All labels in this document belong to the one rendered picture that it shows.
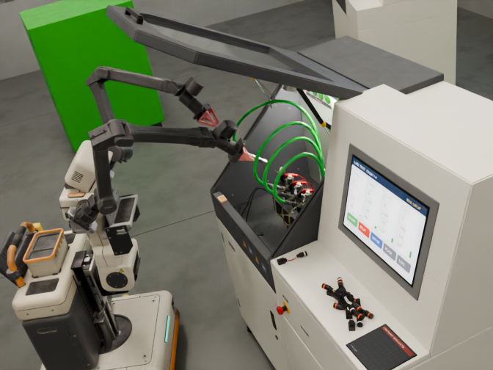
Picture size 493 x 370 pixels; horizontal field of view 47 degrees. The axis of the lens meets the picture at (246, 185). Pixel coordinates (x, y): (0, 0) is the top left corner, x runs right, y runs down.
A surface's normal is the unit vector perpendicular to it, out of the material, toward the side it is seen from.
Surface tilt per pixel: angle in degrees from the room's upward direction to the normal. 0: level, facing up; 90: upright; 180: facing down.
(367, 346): 0
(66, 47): 90
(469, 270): 90
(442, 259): 76
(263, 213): 0
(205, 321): 0
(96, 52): 90
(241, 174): 90
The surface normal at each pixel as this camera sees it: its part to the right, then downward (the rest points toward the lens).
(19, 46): 0.29, 0.47
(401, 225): -0.91, 0.15
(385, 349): -0.18, -0.83
